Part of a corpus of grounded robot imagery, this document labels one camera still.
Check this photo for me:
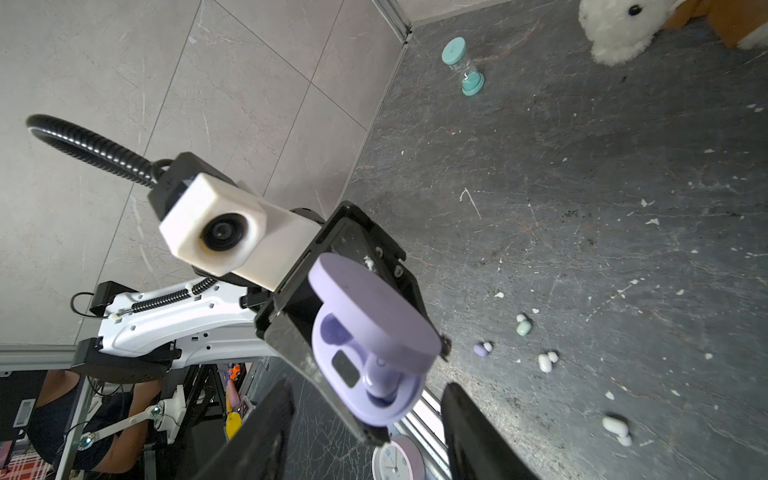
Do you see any purple earbud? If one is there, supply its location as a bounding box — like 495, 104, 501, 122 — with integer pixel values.
473, 341, 494, 357

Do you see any white earbud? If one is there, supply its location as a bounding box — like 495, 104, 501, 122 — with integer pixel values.
537, 351, 559, 373
602, 416, 633, 447

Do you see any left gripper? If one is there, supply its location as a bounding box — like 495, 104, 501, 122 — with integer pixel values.
255, 201, 428, 446

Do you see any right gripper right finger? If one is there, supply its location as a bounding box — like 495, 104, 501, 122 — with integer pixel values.
441, 382, 538, 480

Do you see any black corrugated cable hose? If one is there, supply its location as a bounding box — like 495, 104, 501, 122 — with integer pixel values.
25, 113, 175, 190

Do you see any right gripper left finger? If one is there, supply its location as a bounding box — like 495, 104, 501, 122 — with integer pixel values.
194, 380, 295, 480

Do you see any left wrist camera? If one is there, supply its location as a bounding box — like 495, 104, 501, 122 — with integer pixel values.
159, 173, 321, 292

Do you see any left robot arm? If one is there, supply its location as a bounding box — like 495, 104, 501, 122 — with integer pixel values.
73, 201, 441, 445

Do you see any person behind the rig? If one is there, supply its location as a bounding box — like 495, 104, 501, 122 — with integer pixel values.
27, 370, 163, 475

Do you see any green earbud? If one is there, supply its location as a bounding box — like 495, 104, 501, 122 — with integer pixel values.
516, 314, 533, 337

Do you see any white teddy bear brown shirt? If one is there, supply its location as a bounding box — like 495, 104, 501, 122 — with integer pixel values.
578, 0, 767, 66

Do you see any purple earbud charging case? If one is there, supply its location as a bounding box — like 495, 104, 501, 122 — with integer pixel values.
308, 253, 442, 427

